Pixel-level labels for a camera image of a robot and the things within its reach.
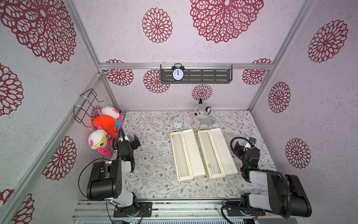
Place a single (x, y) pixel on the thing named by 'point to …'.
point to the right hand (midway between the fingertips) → (245, 142)
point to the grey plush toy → (202, 119)
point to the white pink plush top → (111, 111)
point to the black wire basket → (84, 105)
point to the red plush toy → (107, 123)
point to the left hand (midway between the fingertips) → (129, 138)
